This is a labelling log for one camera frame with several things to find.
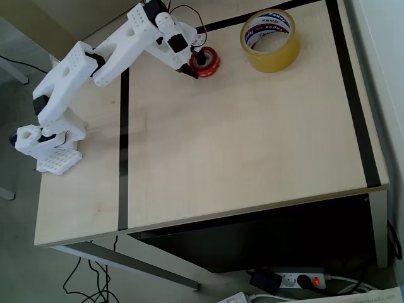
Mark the white flat device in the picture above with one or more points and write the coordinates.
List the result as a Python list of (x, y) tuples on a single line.
[(235, 298)]

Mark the grey upright table leg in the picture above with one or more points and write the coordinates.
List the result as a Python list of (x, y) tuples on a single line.
[(378, 230)]

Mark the long grey furniture foot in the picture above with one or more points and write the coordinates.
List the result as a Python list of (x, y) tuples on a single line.
[(14, 73)]

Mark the black power adapter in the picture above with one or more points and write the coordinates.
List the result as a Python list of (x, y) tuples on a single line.
[(264, 281)]

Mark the red tape roll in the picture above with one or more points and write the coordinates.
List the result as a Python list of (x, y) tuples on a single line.
[(210, 71)]

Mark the white power strip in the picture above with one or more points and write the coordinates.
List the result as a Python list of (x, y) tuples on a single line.
[(290, 281)]

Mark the printed paper sheet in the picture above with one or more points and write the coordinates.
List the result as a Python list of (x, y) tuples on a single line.
[(363, 296)]

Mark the thin black tape strip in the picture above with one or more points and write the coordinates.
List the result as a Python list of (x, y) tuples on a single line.
[(227, 22)]

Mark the grey slanted table leg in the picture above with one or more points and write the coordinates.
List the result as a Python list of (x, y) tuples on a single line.
[(132, 262)]

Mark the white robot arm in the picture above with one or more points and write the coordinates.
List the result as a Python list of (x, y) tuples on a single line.
[(63, 82)]

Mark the short grey furniture foot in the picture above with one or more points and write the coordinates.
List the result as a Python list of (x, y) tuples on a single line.
[(7, 193)]

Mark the large yellow tape roll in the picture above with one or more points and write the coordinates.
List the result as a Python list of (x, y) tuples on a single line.
[(274, 63)]

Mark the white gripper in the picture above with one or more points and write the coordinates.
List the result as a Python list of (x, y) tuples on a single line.
[(199, 40)]

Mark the black panel under table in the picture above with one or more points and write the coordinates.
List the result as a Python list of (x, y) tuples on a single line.
[(268, 236)]

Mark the wide black tape strip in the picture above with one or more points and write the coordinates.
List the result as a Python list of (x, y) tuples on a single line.
[(356, 110)]

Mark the black round plug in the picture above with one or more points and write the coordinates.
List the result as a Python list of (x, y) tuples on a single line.
[(304, 281)]

